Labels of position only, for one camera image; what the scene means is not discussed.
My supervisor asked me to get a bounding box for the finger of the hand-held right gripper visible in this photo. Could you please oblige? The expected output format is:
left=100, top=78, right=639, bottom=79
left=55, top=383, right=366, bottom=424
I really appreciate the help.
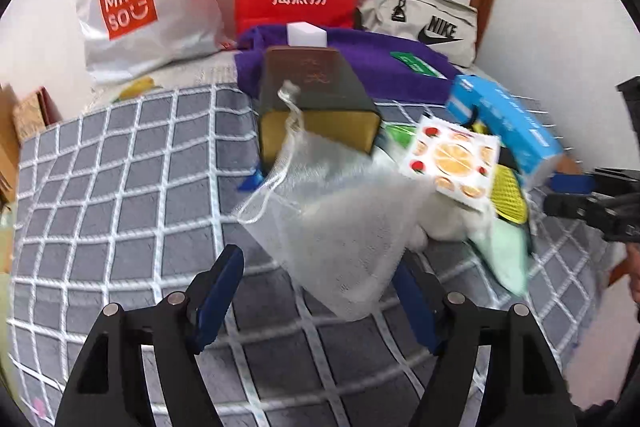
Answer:
left=550, top=167, right=640, bottom=195
left=542, top=192, right=640, bottom=243

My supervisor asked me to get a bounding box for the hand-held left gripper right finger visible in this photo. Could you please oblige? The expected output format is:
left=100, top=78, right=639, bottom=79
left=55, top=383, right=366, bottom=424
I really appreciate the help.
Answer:
left=392, top=262, right=581, bottom=427

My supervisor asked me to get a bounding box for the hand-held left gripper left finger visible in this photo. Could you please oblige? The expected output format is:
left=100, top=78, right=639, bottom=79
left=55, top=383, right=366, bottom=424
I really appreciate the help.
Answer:
left=54, top=244, right=246, bottom=427

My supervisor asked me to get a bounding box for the yellow mesh pouch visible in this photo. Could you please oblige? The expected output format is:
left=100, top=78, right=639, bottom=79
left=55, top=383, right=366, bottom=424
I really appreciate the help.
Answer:
left=472, top=121, right=530, bottom=226

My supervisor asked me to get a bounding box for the white mesh drawstring bag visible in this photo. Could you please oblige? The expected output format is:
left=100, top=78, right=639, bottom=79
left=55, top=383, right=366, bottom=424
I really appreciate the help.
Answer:
left=235, top=82, right=436, bottom=323

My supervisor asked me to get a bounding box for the light green cloth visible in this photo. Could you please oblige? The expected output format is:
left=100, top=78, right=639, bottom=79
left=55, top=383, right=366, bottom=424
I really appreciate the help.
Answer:
left=470, top=207, right=533, bottom=298

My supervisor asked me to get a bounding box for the blue cardboard box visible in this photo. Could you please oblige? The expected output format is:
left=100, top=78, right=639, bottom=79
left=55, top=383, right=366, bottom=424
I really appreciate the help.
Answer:
left=446, top=74, right=566, bottom=188

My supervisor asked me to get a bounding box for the fruit print packet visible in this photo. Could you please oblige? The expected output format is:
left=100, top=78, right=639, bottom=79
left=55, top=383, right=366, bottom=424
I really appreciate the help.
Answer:
left=397, top=114, right=502, bottom=212

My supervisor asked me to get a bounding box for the blue fabric strip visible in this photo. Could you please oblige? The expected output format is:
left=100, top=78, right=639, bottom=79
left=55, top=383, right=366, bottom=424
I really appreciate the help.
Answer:
left=237, top=171, right=264, bottom=194

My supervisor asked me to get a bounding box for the grey checked blanket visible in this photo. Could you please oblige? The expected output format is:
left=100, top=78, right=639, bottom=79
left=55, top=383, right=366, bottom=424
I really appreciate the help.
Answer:
left=10, top=84, right=621, bottom=427

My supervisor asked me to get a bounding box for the green white packet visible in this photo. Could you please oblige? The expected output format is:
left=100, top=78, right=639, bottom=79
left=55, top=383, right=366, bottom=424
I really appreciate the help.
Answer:
left=377, top=123, right=418, bottom=160

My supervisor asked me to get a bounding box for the purple towel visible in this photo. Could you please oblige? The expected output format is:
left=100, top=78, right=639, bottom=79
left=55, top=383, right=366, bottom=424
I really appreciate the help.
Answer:
left=235, top=24, right=463, bottom=105

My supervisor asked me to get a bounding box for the dark gold box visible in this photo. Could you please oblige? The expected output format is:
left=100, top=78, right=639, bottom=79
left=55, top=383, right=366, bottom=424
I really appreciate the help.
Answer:
left=257, top=46, right=383, bottom=178

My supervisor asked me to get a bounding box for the grey fabric bag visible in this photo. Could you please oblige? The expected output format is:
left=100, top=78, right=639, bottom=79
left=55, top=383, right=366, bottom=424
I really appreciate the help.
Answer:
left=356, top=0, right=480, bottom=68

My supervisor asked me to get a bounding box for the plain brown cardboard box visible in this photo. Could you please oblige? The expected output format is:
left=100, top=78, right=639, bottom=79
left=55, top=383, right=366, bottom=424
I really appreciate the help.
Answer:
left=0, top=84, right=22, bottom=204

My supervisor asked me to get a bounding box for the textured cardboard box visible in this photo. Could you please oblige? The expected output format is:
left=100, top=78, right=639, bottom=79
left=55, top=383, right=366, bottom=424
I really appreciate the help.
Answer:
left=12, top=87, right=61, bottom=142

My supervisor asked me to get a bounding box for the white sponge block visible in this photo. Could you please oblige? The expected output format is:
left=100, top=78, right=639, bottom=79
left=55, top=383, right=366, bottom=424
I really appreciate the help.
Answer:
left=287, top=22, right=328, bottom=50

